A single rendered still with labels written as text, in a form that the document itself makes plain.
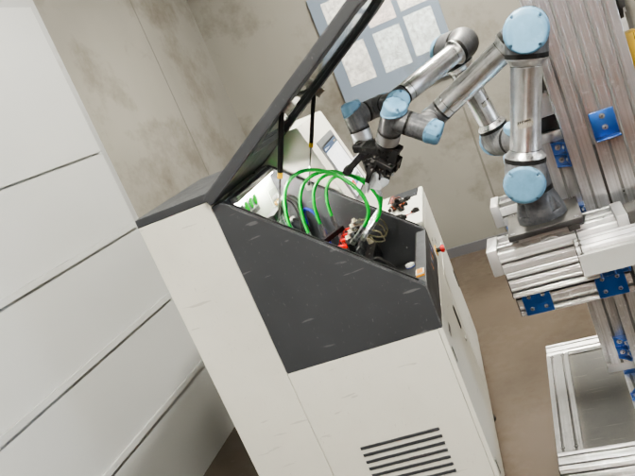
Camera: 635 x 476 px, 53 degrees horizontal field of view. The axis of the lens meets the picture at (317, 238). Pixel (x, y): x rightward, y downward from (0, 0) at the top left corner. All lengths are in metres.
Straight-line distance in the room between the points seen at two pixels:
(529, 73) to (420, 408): 1.19
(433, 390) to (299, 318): 0.53
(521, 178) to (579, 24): 0.54
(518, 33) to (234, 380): 1.49
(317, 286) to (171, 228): 0.54
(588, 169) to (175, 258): 1.41
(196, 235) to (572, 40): 1.35
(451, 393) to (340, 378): 0.39
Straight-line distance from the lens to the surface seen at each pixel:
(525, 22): 1.84
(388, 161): 2.07
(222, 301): 2.28
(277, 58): 5.22
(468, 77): 2.03
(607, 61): 2.20
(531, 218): 2.08
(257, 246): 2.17
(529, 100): 1.88
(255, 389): 2.40
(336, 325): 2.22
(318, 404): 2.38
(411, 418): 2.38
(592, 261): 2.01
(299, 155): 2.79
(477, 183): 5.09
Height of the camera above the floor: 1.69
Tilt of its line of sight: 13 degrees down
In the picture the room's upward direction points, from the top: 23 degrees counter-clockwise
